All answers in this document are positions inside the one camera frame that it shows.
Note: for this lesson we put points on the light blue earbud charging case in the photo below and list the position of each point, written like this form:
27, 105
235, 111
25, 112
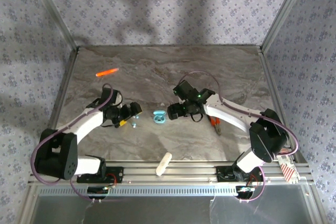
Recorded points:
159, 117

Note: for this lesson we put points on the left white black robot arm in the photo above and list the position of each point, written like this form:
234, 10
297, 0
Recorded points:
86, 125

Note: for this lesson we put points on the cream oblong case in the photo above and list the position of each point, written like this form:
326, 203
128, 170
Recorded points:
163, 164

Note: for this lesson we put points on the orange pen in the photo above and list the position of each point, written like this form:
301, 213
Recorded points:
106, 72

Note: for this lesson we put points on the slotted metal strip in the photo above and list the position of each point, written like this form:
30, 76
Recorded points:
170, 190

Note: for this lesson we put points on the grey metal panel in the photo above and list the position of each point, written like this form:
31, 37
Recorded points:
157, 211

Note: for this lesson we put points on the red white striped package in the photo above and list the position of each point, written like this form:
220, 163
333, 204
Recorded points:
288, 169

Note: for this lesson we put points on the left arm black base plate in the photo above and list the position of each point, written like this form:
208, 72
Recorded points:
116, 175

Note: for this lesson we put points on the aluminium side rail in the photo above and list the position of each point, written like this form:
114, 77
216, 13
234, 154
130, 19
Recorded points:
59, 90
281, 90

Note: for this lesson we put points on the aluminium mounting rail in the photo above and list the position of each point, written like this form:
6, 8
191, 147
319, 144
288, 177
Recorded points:
183, 174

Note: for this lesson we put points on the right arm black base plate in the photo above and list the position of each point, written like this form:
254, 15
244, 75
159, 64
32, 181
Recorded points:
223, 175

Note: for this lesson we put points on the aluminium frame post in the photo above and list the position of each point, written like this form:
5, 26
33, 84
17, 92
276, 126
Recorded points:
53, 11
286, 11

